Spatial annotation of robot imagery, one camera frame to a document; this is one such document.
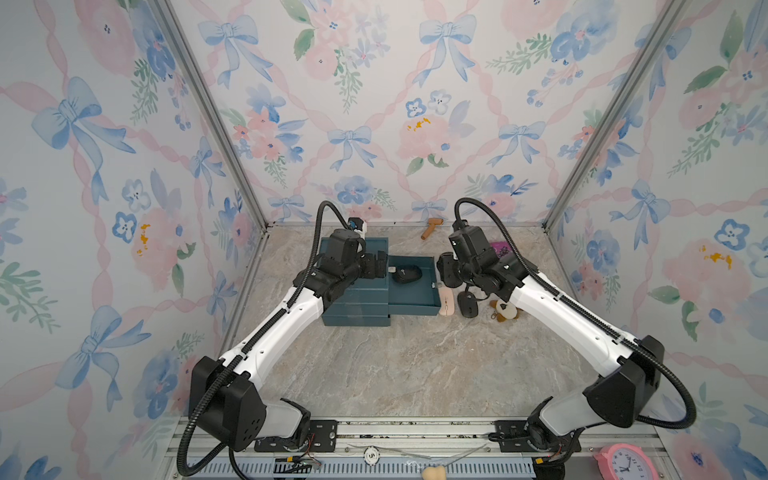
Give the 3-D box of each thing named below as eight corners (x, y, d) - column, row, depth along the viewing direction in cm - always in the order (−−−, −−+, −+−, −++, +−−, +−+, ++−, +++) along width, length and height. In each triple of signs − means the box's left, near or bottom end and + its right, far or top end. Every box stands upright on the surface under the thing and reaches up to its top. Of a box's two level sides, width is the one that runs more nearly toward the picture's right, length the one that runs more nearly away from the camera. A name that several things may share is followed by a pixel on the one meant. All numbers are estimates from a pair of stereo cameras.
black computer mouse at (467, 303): (460, 317, 97) (461, 314, 96) (456, 294, 103) (457, 291, 101) (478, 317, 97) (479, 314, 96) (473, 294, 103) (474, 291, 101)
